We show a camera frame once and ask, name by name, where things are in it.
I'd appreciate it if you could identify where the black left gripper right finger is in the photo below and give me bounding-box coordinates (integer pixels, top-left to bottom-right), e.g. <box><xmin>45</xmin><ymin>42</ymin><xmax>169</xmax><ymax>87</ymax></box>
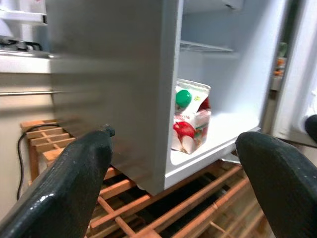
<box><xmin>235</xmin><ymin>131</ymin><xmax>317</xmax><ymax>238</ymax></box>

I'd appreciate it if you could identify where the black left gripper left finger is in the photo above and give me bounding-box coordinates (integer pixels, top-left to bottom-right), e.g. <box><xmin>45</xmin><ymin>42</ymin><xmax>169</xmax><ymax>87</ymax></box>
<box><xmin>0</xmin><ymin>130</ymin><xmax>114</xmax><ymax>238</ymax></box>

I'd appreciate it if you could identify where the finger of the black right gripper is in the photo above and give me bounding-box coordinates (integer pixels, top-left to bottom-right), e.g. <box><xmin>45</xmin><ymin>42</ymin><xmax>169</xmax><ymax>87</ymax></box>
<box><xmin>304</xmin><ymin>114</ymin><xmax>317</xmax><ymax>144</ymax></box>

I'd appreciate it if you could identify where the juice carton with green cap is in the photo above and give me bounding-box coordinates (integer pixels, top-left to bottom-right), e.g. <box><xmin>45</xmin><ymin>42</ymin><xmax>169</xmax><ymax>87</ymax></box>
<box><xmin>170</xmin><ymin>78</ymin><xmax>212</xmax><ymax>155</ymax></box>

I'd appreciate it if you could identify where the mini fridge door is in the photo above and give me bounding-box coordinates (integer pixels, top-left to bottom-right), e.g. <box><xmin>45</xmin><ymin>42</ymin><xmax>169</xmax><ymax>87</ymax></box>
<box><xmin>271</xmin><ymin>0</ymin><xmax>317</xmax><ymax>147</ymax></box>

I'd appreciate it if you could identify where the silver mini fridge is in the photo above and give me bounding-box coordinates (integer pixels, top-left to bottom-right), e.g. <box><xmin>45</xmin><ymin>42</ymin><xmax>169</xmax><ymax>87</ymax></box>
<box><xmin>46</xmin><ymin>0</ymin><xmax>298</xmax><ymax>196</ymax></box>

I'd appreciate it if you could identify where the beige kitchen cabinet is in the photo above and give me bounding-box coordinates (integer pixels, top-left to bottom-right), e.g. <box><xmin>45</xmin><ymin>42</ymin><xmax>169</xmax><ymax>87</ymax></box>
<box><xmin>0</xmin><ymin>73</ymin><xmax>60</xmax><ymax>221</ymax></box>

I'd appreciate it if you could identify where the wooden wine rack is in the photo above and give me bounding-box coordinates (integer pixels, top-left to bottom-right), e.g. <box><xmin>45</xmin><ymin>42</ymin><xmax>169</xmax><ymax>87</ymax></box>
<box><xmin>20</xmin><ymin>119</ymin><xmax>275</xmax><ymax>238</ymax></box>

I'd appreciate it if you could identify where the white kitchen countertop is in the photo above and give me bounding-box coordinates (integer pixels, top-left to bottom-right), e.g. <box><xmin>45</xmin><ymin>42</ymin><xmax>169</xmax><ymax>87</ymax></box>
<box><xmin>0</xmin><ymin>56</ymin><xmax>53</xmax><ymax>74</ymax></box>

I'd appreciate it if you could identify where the steel gas stove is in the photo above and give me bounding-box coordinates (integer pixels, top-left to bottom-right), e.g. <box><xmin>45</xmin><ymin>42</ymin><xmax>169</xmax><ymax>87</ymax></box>
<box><xmin>0</xmin><ymin>34</ymin><xmax>54</xmax><ymax>59</ymax></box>

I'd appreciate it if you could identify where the black power cord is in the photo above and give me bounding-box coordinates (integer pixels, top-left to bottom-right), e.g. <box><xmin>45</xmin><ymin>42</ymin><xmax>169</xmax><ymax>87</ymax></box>
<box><xmin>16</xmin><ymin>123</ymin><xmax>61</xmax><ymax>200</ymax></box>

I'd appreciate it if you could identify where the silver cabinet bar handle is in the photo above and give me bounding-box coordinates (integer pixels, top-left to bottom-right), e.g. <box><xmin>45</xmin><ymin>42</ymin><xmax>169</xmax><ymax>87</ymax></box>
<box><xmin>0</xmin><ymin>90</ymin><xmax>62</xmax><ymax>97</ymax></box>

